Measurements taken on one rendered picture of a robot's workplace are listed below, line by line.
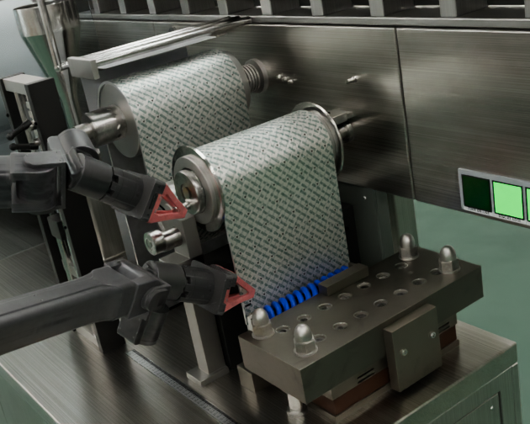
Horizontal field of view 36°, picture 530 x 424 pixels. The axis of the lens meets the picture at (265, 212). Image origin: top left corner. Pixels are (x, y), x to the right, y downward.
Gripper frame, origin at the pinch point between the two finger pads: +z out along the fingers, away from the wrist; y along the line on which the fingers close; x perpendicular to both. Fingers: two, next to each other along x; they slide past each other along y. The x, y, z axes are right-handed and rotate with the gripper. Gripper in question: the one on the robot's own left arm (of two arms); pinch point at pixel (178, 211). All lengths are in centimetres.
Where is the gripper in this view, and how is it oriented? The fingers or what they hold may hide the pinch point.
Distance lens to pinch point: 132.6
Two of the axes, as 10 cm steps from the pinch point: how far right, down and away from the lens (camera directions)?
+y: 6.0, 1.9, -7.8
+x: 3.5, -9.4, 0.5
